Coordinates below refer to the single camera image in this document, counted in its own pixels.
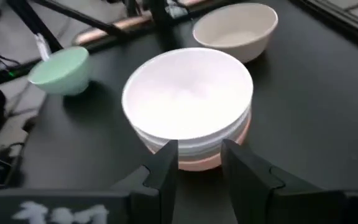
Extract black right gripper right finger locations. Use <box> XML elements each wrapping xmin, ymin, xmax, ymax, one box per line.
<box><xmin>221</xmin><ymin>138</ymin><xmax>358</xmax><ymax>224</ymax></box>

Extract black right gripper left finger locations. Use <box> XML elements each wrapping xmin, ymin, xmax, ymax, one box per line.
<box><xmin>0</xmin><ymin>139</ymin><xmax>179</xmax><ymax>224</ymax></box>

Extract salmon pink bowl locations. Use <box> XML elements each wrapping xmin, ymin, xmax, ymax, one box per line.
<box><xmin>147</xmin><ymin>113</ymin><xmax>252</xmax><ymax>172</ymax></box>

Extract white bowl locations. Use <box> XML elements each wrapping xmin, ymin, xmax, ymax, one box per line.
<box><xmin>134</xmin><ymin>123</ymin><xmax>252</xmax><ymax>156</ymax></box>
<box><xmin>121</xmin><ymin>47</ymin><xmax>255</xmax><ymax>150</ymax></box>

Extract mint green bowl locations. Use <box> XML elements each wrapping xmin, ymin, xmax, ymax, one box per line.
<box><xmin>27</xmin><ymin>45</ymin><xmax>91</xmax><ymax>96</ymax></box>

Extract wide beige bowl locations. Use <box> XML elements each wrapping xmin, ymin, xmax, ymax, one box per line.
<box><xmin>192</xmin><ymin>2</ymin><xmax>279</xmax><ymax>64</ymax></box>

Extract silver metal bracket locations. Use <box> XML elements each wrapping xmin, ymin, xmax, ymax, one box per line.
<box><xmin>34</xmin><ymin>32</ymin><xmax>53</xmax><ymax>62</ymax></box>

